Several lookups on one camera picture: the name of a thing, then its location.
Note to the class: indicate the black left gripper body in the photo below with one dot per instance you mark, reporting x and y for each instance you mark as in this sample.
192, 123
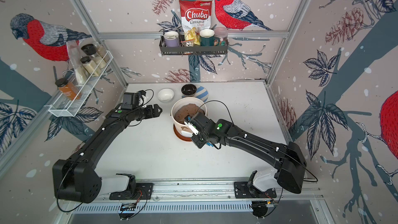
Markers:
143, 112

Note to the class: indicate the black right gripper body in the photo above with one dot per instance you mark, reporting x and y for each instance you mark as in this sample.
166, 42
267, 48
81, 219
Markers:
198, 140

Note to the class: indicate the white ceramic flower pot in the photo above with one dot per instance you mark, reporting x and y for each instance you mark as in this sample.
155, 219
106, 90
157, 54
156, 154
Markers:
186, 107

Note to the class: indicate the blue white scrub brush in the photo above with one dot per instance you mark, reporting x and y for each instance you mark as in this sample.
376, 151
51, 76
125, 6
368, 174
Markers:
189, 130

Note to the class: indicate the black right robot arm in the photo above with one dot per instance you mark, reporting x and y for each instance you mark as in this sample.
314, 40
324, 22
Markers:
288, 160

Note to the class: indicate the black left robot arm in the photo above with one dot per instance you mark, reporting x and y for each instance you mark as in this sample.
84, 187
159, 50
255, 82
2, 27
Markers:
75, 178

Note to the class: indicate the small white bowl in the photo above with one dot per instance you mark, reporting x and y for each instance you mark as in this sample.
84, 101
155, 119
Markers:
166, 95

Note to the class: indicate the blue striped plate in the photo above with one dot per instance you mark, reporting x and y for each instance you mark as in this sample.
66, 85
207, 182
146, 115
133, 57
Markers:
201, 94

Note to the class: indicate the small black bowl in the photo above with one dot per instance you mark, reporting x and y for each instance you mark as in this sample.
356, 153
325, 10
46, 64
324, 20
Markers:
188, 90

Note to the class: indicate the clear plastic bag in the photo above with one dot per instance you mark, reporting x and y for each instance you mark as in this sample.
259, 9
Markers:
74, 57

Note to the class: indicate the black lidded spice jar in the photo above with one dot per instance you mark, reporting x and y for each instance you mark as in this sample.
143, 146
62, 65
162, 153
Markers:
91, 51
90, 66

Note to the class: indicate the orange spice jar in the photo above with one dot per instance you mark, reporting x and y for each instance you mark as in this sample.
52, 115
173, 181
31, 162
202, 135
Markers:
68, 89

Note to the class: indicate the lilac mug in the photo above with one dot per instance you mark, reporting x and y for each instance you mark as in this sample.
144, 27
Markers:
171, 39

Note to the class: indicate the green mug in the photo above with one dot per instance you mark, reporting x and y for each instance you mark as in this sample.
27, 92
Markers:
207, 37

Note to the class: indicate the pink lidded glass jar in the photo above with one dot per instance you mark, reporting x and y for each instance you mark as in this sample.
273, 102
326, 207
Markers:
220, 36

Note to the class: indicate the red Chuba chips bag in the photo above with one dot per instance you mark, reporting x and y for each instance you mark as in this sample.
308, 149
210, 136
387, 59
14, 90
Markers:
195, 17

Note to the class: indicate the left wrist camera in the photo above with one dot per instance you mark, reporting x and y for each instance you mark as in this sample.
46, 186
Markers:
143, 99

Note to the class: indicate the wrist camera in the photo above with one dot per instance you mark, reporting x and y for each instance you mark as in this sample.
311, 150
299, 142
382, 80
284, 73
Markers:
191, 123
143, 99

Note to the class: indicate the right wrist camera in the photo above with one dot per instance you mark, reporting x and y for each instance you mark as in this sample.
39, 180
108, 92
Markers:
191, 123

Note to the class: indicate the white wire wall rack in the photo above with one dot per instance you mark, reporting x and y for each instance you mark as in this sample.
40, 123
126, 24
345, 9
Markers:
65, 107

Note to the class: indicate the dark wall shelf basket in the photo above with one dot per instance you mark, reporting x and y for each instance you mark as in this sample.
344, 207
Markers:
195, 50

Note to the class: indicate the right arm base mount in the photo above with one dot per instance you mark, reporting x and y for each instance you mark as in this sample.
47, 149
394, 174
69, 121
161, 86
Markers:
247, 190

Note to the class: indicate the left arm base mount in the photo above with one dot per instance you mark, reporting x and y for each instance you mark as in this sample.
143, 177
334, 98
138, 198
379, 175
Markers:
134, 190

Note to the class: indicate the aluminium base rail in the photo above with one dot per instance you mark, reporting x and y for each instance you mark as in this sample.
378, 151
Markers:
202, 190

